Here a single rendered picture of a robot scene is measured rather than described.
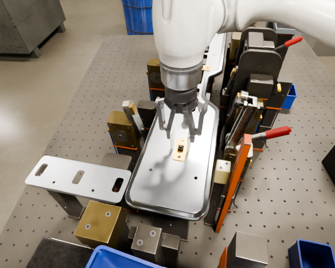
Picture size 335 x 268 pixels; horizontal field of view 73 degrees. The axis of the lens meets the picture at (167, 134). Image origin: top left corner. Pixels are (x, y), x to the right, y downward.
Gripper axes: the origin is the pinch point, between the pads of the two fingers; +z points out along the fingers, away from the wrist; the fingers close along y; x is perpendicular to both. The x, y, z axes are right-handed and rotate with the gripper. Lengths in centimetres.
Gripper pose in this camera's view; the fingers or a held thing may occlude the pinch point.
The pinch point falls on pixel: (181, 140)
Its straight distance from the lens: 65.7
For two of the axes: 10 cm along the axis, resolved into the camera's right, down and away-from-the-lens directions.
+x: -2.3, 7.3, -6.5
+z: 0.4, 6.7, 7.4
